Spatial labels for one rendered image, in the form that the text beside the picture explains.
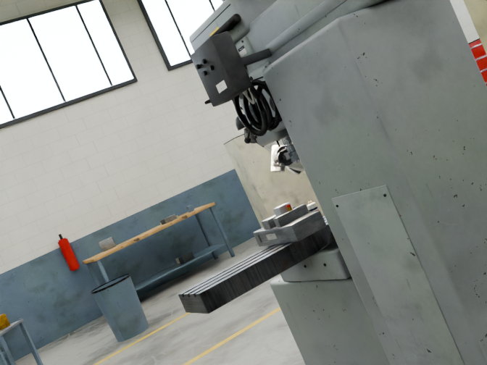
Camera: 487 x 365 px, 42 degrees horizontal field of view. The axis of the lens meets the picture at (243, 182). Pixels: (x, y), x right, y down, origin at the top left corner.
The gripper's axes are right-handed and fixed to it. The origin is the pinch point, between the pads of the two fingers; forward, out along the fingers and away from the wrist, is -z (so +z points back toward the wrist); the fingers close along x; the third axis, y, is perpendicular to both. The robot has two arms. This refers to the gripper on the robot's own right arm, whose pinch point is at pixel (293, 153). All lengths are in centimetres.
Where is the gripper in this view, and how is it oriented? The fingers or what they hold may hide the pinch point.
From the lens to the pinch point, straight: 273.6
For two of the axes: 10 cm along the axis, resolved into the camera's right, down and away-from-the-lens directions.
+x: 8.9, -4.1, 2.3
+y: 4.1, 9.1, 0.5
